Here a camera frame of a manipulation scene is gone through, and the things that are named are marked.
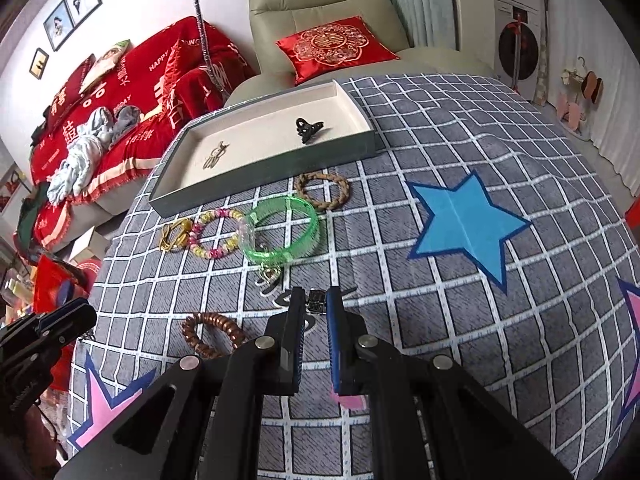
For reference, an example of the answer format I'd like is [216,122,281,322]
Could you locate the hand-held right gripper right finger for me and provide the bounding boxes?
[325,286,576,480]

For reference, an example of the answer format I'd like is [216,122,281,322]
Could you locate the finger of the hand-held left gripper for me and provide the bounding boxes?
[30,320,98,350]
[34,298,98,333]

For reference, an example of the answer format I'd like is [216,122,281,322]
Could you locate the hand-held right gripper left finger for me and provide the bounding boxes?
[52,286,307,480]

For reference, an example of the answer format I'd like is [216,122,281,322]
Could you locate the long silver hair clip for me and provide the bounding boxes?
[274,286,359,331]

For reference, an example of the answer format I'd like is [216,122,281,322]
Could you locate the silver heart pendant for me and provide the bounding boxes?
[255,266,283,295]

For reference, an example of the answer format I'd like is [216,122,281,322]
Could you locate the brown spiral hair tie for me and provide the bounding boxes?
[181,312,246,360]

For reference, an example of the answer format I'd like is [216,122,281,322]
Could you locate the green translucent bangle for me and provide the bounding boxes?
[241,196,320,267]

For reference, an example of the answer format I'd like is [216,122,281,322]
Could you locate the yellow hair clip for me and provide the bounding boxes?
[159,218,193,252]

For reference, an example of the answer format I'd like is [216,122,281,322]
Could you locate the pink and yellow bead bracelet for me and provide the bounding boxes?
[187,208,248,261]

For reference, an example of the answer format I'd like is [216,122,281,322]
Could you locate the brown braided bracelet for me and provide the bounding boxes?
[294,171,351,211]

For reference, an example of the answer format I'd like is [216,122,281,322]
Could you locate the grey tray with cream lining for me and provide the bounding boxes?
[149,79,377,218]

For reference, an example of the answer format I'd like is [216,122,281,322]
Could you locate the red bag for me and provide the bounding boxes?
[32,255,101,321]

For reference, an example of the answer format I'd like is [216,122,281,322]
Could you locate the white box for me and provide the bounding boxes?
[70,227,111,261]

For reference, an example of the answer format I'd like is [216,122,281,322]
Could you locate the light blue clothing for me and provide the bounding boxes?
[47,107,118,205]

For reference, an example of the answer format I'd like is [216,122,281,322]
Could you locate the grey clothing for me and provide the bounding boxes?
[112,105,143,141]

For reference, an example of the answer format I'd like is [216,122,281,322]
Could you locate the small silver scissor-shaped clip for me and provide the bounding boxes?
[202,141,230,170]

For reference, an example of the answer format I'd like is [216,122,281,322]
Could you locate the black claw hair clip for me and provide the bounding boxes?
[294,117,323,145]

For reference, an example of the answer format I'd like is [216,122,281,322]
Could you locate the small black framed picture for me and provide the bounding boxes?
[28,48,49,80]

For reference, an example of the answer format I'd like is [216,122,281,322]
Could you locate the printed pillow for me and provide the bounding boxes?
[80,39,132,93]

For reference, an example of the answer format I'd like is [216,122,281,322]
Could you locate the red blanket covered sofa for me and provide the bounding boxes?
[27,16,258,206]

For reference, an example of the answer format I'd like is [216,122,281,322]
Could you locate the red satin pillow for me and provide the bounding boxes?
[160,40,201,106]

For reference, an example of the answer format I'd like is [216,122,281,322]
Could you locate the red embroidered cushion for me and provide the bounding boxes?
[274,15,401,86]

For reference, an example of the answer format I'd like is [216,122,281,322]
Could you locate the black gooseneck stand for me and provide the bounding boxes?
[190,0,231,98]

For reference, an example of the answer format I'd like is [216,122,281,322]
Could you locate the beige leather armchair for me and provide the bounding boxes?
[222,0,501,108]

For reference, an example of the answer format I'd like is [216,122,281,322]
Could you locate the pink wooden ornament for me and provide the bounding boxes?
[555,57,606,136]

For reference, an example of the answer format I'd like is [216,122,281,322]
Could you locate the white washing machine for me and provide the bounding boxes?
[494,0,548,101]

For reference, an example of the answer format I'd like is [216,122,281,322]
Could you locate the pale pleated curtain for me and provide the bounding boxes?
[385,0,458,51]

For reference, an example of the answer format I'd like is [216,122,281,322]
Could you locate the white curtain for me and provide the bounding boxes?
[545,0,640,201]

